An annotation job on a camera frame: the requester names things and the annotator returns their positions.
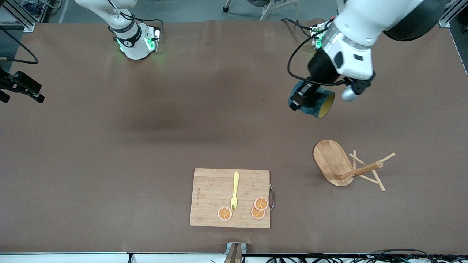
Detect dark teal cup yellow inside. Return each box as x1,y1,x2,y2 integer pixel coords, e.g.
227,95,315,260
288,80,335,119

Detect wooden cup rack with pegs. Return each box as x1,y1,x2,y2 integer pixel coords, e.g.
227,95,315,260
313,140,396,192

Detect chair base with wheels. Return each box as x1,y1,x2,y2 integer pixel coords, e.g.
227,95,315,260
223,0,298,21

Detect yellow plastic fork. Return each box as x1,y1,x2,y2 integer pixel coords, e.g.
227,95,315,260
230,172,240,211

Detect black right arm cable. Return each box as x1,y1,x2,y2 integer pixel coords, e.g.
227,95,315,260
0,26,39,65

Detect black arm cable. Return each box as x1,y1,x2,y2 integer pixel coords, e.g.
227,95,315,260
0,26,39,65
287,20,346,86

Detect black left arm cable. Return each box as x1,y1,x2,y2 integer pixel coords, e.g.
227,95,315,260
287,20,346,86

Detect black left base cable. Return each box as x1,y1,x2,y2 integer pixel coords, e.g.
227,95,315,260
281,18,316,39

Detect black base cable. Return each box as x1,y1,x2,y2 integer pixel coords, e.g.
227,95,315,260
281,18,316,39
108,0,164,30

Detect aluminium frame post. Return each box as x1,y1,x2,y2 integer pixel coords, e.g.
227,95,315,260
0,0,36,33
439,0,468,28

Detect bamboo cutting board metal handle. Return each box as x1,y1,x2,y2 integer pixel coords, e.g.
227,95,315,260
189,168,275,229

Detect black right base cable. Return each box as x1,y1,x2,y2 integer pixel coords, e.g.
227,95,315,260
108,0,164,30

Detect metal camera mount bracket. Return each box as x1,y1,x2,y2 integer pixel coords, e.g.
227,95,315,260
226,242,247,263

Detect tangled black floor cables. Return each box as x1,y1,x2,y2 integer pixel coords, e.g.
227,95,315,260
263,249,468,263

